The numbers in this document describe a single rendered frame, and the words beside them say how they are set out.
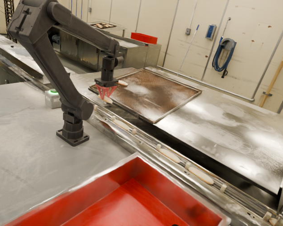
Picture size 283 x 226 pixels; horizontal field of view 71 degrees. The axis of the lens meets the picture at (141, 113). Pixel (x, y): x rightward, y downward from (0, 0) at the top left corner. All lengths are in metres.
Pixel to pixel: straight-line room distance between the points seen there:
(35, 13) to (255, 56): 4.09
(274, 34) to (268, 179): 3.68
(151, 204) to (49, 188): 0.31
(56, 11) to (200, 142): 0.70
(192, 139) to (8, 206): 0.68
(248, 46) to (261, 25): 0.40
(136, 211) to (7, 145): 0.52
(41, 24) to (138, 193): 0.55
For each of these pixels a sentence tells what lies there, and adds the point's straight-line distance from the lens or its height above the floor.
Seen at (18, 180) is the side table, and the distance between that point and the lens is 0.73.
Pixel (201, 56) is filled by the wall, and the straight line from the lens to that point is 4.71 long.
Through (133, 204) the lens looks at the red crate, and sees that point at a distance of 0.65.
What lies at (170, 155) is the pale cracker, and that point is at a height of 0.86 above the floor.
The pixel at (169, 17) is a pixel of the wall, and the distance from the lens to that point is 5.18.
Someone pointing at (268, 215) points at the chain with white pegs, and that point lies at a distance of 0.77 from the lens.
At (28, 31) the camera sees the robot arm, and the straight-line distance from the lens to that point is 0.57.
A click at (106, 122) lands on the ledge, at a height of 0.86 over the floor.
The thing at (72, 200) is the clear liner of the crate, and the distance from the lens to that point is 0.55.
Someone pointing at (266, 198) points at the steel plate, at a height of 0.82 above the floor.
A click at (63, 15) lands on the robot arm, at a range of 0.61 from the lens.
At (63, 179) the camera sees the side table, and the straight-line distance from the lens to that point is 0.71.
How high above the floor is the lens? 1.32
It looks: 25 degrees down
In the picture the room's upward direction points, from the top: 12 degrees clockwise
